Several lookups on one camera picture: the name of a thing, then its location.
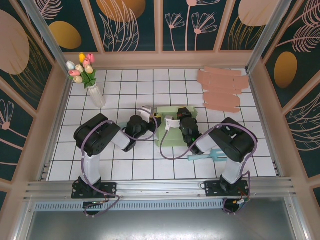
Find green paper box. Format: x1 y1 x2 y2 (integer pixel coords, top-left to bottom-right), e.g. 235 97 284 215
153 105 200 148

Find pink paper box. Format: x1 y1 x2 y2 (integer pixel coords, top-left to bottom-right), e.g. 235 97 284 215
196 66 250 115

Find light blue toy rake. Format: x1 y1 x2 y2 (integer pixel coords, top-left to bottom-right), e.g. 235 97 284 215
187 148 229 163

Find white ribbed vase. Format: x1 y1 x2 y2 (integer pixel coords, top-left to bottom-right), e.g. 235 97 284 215
87 84 106 109

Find artificial tulip bouquet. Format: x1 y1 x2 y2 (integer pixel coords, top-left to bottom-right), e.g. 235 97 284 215
65 51 98 89

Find base wiring bundle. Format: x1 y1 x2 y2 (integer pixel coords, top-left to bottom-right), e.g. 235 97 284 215
223 192 251 215
83 198 110 218

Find grey metal sheet panel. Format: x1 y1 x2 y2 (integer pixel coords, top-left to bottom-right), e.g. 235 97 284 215
7 197 311 240

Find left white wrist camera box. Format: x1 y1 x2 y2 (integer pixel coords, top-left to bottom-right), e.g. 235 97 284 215
136 105 154 124

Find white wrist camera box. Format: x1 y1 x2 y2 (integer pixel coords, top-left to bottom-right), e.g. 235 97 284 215
136 105 154 124
164 115 181 133

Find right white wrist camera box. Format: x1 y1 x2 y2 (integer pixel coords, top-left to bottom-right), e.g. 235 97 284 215
164 115 181 133

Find aluminium mounting rail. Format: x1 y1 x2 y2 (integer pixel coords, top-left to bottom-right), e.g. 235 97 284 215
23 176 297 203

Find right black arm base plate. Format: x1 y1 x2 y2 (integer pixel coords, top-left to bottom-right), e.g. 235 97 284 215
204 178 251 198

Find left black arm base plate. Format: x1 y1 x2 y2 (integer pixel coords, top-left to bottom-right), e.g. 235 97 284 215
71 181 118 200

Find slotted grey cable duct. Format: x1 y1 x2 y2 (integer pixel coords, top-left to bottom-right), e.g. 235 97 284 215
33 198 226 212

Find aluminium frame post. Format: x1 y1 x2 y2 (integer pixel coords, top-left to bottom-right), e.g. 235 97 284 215
245 0 294 75
20 0 68 73

